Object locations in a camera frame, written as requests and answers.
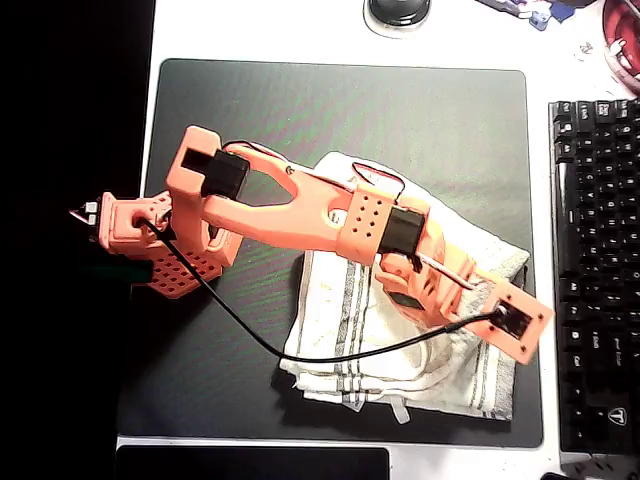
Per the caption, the white striped towel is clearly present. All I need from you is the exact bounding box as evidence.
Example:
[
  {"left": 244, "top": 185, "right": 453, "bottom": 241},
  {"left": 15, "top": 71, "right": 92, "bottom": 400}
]
[{"left": 278, "top": 151, "right": 531, "bottom": 425}]

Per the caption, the black keyboard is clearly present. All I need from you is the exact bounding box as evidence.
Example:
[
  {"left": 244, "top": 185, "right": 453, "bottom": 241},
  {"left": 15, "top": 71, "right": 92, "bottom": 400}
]
[{"left": 548, "top": 98, "right": 640, "bottom": 456}]

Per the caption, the dark desk mat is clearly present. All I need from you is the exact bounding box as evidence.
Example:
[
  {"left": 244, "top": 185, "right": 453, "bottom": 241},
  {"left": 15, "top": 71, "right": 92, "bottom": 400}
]
[{"left": 115, "top": 58, "right": 545, "bottom": 450}]

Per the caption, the black flat tablet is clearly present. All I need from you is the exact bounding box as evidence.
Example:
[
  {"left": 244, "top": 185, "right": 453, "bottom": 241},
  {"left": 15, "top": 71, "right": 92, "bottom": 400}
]
[{"left": 113, "top": 444, "right": 390, "bottom": 480}]

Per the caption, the black dome on white base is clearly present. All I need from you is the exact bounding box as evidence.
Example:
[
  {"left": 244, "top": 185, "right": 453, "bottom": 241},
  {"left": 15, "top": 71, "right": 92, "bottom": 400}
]
[{"left": 362, "top": 0, "right": 432, "bottom": 39}]

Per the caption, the blue and white clutter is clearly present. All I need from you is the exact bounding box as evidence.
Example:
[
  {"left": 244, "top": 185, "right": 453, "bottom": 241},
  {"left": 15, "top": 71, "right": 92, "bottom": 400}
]
[{"left": 474, "top": 0, "right": 576, "bottom": 32}]

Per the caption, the red bowl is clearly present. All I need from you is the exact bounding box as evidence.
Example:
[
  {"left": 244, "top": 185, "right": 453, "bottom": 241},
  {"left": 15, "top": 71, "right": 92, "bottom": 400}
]
[{"left": 601, "top": 0, "right": 640, "bottom": 96}]

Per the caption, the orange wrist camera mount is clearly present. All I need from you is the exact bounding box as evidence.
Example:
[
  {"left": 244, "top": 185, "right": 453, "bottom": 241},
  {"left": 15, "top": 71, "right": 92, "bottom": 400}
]
[{"left": 478, "top": 279, "right": 555, "bottom": 365}]

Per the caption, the black camera cable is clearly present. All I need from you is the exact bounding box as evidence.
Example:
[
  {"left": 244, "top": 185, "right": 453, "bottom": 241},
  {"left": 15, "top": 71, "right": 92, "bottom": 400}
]
[{"left": 139, "top": 217, "right": 509, "bottom": 365}]

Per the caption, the orange perforated base plate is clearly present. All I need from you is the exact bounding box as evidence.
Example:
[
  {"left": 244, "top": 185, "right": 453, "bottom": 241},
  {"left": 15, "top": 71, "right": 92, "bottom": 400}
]
[{"left": 147, "top": 249, "right": 224, "bottom": 300}]

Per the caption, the controller board with wires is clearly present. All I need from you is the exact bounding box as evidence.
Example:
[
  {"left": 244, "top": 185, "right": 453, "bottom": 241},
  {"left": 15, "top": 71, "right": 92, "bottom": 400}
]
[{"left": 68, "top": 199, "right": 104, "bottom": 242}]

